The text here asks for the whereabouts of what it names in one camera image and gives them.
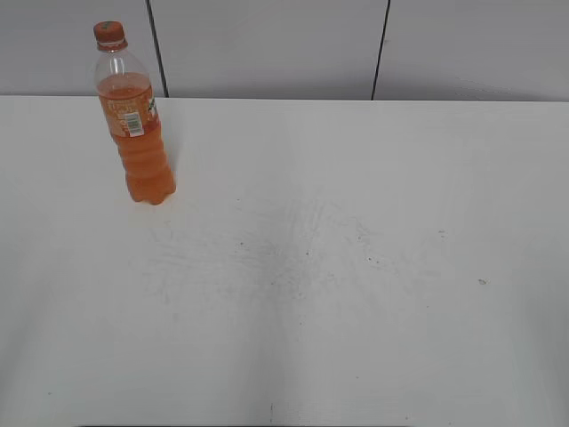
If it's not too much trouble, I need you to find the orange bottle cap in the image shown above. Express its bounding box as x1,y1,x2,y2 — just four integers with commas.
93,20,128,52

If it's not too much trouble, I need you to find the orange soda plastic bottle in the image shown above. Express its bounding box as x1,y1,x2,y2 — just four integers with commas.
94,44,176,205

